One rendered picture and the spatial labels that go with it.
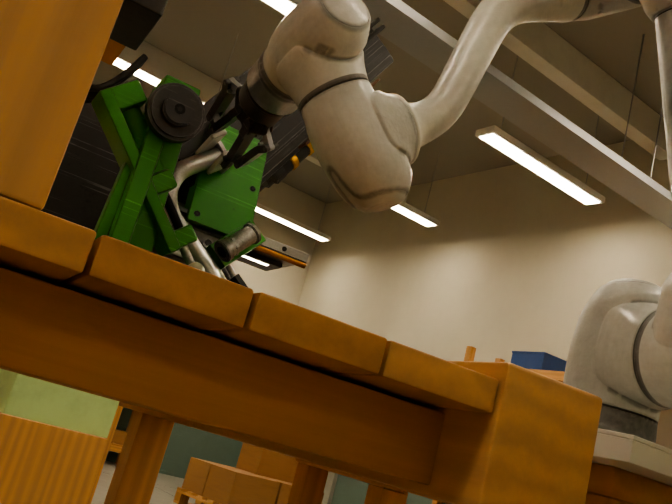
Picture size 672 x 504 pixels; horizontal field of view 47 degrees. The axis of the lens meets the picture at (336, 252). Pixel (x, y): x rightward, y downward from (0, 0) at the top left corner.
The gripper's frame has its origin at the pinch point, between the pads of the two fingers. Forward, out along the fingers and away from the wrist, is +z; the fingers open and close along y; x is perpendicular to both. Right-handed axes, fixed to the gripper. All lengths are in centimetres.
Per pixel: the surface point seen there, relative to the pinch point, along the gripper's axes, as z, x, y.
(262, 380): -40, 37, -34
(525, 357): 394, -461, -176
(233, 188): 4.4, -2.4, -5.9
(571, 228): 385, -611, -102
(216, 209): 4.4, 2.8, -8.1
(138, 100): -23.0, 22.4, 3.4
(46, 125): -51, 48, -8
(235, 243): 0.8, 5.3, -15.2
